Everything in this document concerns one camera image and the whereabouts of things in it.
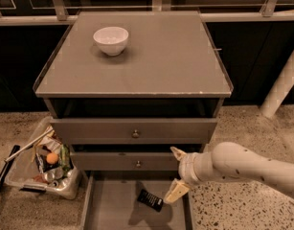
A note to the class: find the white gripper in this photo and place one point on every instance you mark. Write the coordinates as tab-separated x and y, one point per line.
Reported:
187	171

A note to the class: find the black rxbar chocolate wrapper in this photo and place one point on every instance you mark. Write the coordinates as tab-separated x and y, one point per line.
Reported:
150	200

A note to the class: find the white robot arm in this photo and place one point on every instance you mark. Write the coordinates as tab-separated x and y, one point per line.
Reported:
229	162

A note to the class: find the brass top drawer knob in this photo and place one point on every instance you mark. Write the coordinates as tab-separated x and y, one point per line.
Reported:
135	134

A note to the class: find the grey bottom drawer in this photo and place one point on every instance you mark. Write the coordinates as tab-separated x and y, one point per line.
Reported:
111	203

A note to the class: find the grey drawer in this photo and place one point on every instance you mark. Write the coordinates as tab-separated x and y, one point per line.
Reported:
111	203
108	131
123	157

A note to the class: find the grey middle drawer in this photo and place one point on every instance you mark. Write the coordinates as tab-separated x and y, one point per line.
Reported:
123	157

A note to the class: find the grey drawer cabinet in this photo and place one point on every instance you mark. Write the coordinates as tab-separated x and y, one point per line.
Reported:
168	69

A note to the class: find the grey top drawer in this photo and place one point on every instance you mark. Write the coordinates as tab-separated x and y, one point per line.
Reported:
108	131

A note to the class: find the green snack packet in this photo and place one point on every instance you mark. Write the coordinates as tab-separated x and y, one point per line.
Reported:
64	159

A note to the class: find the silver can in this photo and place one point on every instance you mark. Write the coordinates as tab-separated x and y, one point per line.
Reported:
53	174

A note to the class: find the orange round fruit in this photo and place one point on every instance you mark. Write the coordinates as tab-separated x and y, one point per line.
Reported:
52	158

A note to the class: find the clear plastic bin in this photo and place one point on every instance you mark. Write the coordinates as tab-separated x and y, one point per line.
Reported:
28	167

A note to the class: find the white stick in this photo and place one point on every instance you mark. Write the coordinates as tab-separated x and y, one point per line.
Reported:
28	145

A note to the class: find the white ceramic bowl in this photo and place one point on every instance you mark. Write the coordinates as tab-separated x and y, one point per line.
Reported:
111	40

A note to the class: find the black flat bar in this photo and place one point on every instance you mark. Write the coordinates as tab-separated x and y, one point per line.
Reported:
7	165

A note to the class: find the metal railing frame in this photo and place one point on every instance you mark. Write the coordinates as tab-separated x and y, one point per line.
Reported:
50	12

